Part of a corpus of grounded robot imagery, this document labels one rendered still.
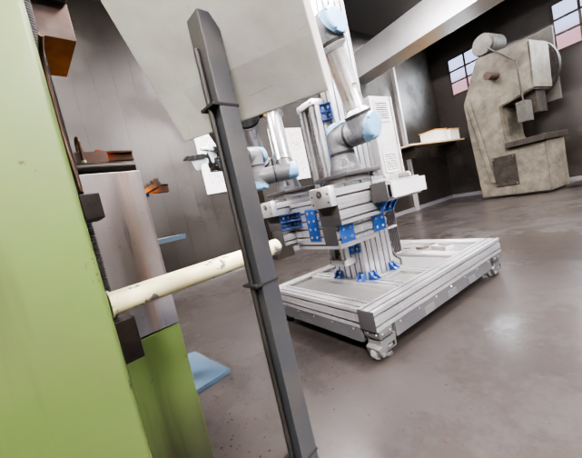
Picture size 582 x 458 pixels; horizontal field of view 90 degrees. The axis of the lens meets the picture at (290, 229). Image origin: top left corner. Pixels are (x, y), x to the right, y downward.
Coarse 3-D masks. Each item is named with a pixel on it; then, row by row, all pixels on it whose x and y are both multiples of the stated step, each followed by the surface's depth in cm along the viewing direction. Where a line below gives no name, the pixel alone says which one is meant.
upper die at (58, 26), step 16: (32, 0) 71; (48, 0) 73; (48, 16) 72; (64, 16) 75; (48, 32) 72; (64, 32) 75; (48, 48) 76; (64, 48) 78; (48, 64) 82; (64, 64) 84
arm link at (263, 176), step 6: (252, 168) 126; (258, 168) 126; (264, 168) 127; (270, 168) 127; (258, 174) 126; (264, 174) 126; (270, 174) 126; (258, 180) 126; (264, 180) 127; (270, 180) 127; (258, 186) 127; (264, 186) 127
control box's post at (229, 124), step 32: (192, 32) 50; (224, 64) 50; (224, 96) 50; (224, 128) 49; (256, 192) 52; (256, 224) 52; (256, 256) 51; (288, 352) 54; (288, 384) 53; (288, 416) 54
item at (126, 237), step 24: (96, 192) 73; (120, 192) 77; (144, 192) 81; (120, 216) 76; (144, 216) 80; (96, 240) 72; (120, 240) 76; (144, 240) 80; (120, 264) 75; (144, 264) 79; (120, 288) 75; (144, 312) 78; (168, 312) 82
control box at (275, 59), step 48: (144, 0) 50; (192, 0) 48; (240, 0) 47; (288, 0) 46; (144, 48) 55; (192, 48) 53; (240, 48) 52; (288, 48) 50; (192, 96) 59; (240, 96) 57; (288, 96) 55
